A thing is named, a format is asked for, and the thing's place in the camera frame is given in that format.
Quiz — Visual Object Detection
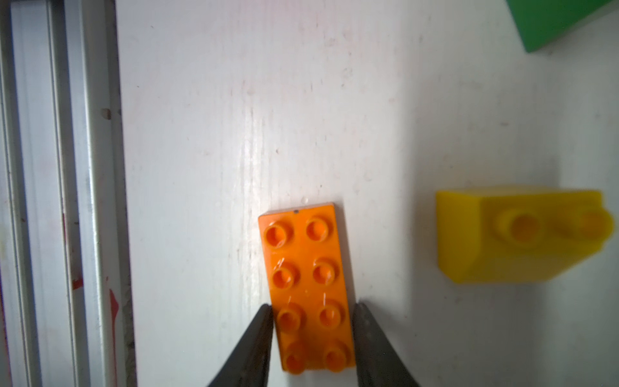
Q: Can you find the green square brick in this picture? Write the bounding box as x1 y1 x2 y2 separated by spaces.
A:
506 0 618 53

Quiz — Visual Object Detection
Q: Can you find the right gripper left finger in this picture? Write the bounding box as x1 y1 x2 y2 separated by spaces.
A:
209 304 273 387

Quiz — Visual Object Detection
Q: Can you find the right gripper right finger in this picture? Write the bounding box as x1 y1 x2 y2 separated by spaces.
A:
352 303 420 387

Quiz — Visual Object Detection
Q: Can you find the yellow brick left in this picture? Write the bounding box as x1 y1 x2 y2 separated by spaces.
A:
435 186 614 283

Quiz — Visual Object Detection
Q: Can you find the orange brick front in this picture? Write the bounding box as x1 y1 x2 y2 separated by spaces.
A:
259 203 356 375

